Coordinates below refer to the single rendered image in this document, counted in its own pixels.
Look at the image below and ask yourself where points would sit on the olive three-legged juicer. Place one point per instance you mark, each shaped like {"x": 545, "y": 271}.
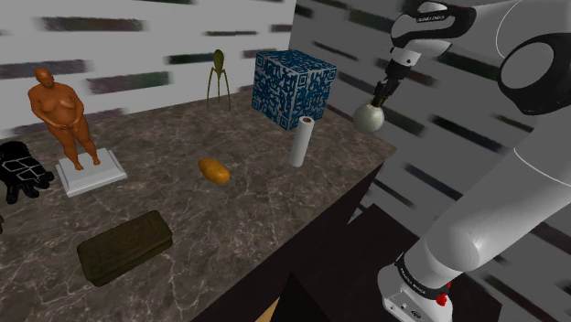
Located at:
{"x": 218, "y": 62}

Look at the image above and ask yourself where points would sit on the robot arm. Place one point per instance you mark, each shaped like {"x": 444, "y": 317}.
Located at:
{"x": 495, "y": 214}

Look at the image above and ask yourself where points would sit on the blue white patterned cube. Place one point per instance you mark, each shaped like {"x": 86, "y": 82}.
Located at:
{"x": 290, "y": 87}

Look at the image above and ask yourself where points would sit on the white round ball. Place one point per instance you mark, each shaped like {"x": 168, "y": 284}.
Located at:
{"x": 368, "y": 119}

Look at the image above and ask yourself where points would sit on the dark olive rectangular box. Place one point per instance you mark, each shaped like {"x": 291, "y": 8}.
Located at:
{"x": 125, "y": 247}

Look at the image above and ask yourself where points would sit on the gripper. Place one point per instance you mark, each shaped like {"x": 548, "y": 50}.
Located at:
{"x": 390, "y": 80}

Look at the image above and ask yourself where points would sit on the brown potato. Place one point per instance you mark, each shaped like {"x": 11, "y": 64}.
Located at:
{"x": 214, "y": 171}

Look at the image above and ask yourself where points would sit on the white paper roll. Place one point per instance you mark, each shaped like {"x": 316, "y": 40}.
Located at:
{"x": 301, "y": 142}

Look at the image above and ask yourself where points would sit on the black toy figure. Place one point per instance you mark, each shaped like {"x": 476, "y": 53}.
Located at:
{"x": 20, "y": 171}

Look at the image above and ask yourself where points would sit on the orange figure on white base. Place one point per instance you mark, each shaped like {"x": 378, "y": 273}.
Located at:
{"x": 60, "y": 111}

